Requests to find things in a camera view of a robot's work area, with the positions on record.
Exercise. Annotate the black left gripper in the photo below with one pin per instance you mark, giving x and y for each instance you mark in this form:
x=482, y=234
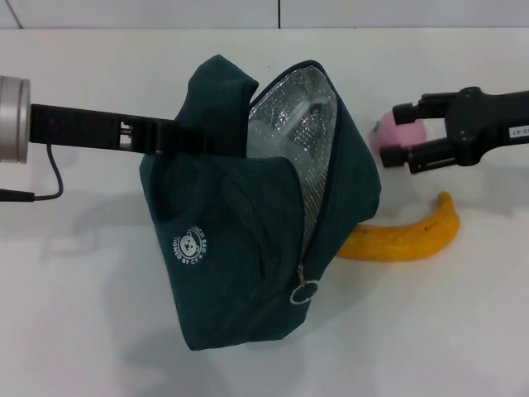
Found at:
x=74, y=128

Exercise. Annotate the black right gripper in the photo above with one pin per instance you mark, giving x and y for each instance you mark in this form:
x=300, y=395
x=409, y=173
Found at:
x=483, y=120

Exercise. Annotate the pink peach toy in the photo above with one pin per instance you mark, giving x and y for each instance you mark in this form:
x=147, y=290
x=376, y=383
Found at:
x=407, y=132

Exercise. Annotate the dark teal insulated lunch bag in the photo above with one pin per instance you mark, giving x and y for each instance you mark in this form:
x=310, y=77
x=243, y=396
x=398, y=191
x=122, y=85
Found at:
x=231, y=207

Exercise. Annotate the yellow banana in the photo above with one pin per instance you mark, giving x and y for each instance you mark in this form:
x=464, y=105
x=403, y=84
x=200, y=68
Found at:
x=392, y=246

